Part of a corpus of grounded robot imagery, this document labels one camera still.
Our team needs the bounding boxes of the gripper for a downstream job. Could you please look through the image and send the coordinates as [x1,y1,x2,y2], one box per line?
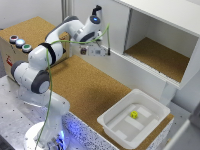
[79,41,112,58]

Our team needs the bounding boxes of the wooden drawer box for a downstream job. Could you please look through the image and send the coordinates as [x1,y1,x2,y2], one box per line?
[0,16,73,82]

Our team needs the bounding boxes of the yellow block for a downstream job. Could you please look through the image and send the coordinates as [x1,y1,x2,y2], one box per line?
[130,110,139,120]

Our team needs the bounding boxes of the white sliding door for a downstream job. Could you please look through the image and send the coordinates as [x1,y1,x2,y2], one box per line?
[72,0,132,57]

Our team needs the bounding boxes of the green button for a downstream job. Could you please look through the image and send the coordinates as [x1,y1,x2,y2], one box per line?
[21,43,33,54]

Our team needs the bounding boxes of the white cabinet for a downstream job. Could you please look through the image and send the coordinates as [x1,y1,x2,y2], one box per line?
[71,0,200,108]

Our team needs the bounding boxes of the blue button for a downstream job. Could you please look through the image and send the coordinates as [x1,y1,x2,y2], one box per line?
[14,38,26,49]

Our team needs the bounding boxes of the white plastic box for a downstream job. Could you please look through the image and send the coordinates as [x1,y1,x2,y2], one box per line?
[96,88,172,150]

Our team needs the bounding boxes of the red button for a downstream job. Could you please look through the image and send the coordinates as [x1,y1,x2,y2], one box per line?
[8,34,20,44]

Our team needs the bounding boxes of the black door handle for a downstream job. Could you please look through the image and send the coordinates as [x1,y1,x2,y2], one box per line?
[91,4,103,17]

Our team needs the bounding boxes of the green cable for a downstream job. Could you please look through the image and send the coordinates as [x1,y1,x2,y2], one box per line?
[34,22,111,150]

